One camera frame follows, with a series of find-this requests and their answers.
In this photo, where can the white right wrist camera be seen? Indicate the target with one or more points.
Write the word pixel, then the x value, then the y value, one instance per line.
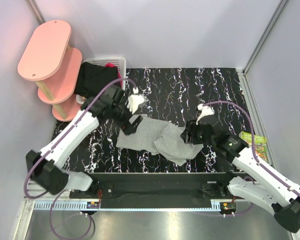
pixel 203 112

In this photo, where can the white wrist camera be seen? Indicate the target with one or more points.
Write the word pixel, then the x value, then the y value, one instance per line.
pixel 135 101
pixel 203 112

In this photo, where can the black t shirt in basket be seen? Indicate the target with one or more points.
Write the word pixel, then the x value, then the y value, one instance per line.
pixel 95 78

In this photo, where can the grey t shirt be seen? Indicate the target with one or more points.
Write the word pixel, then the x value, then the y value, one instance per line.
pixel 159 137

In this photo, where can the white perforated plastic basket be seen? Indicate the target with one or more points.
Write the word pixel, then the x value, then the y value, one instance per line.
pixel 115 67

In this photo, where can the aluminium frame rail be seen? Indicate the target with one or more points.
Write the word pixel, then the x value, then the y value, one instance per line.
pixel 55 216

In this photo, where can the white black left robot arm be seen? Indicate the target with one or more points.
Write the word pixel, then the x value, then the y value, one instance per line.
pixel 45 167

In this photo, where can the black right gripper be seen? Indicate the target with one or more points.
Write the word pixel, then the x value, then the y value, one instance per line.
pixel 193 127

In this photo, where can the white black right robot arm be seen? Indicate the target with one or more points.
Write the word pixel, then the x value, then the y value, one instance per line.
pixel 274 192

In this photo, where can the pink three tier shelf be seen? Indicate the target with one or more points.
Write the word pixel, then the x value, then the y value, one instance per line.
pixel 53 65

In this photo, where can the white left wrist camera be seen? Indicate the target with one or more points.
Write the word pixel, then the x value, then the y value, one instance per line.
pixel 135 101

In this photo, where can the green picture book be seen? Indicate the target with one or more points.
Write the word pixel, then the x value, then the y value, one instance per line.
pixel 260 144

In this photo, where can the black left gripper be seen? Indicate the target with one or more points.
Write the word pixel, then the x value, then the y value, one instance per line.
pixel 128 128

